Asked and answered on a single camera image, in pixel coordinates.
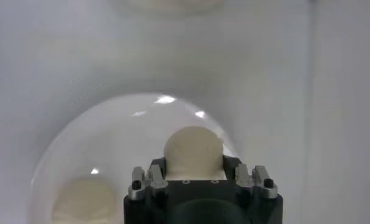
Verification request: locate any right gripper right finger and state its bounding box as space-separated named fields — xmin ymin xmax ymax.
xmin=223 ymin=155 xmax=279 ymax=200

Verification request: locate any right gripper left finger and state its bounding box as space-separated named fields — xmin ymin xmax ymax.
xmin=127 ymin=157 xmax=169 ymax=201

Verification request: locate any white steamed baozi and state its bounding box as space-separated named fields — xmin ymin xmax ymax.
xmin=51 ymin=176 xmax=117 ymax=224
xmin=163 ymin=126 xmax=227 ymax=181

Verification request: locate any white round plate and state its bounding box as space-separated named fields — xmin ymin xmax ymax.
xmin=28 ymin=93 xmax=239 ymax=224

